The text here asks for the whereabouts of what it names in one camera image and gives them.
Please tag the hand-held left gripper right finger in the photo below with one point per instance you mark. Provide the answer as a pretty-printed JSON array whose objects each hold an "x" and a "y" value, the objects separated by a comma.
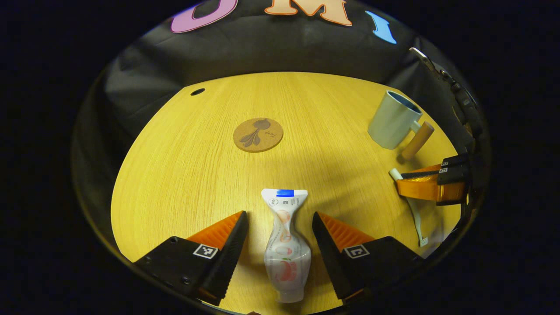
[{"x": 330, "y": 258}]

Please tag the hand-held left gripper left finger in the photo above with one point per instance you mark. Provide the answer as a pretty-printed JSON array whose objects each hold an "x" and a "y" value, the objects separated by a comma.
[{"x": 229, "y": 258}]

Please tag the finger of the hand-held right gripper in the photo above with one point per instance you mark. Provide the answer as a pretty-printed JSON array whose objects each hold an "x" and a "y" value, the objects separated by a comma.
[
  {"x": 428, "y": 174},
  {"x": 428, "y": 190}
]

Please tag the pale green toothbrush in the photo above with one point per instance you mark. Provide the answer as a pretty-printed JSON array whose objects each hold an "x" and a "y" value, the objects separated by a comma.
[{"x": 418, "y": 218}]

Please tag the white toothpaste tube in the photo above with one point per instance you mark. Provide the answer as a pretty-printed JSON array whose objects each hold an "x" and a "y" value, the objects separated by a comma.
[{"x": 286, "y": 262}]

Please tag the light blue cup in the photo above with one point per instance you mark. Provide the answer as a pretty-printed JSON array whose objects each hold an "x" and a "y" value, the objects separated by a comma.
[{"x": 389, "y": 122}]

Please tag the round cork coaster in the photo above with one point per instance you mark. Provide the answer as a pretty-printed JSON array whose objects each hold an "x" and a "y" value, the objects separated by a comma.
[{"x": 262, "y": 140}]

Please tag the wooden desktop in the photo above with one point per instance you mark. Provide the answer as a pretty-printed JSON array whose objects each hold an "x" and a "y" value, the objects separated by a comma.
[{"x": 197, "y": 175}]

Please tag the black backdrop cloth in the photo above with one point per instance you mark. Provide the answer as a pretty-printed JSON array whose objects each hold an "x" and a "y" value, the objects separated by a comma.
[{"x": 262, "y": 43}]

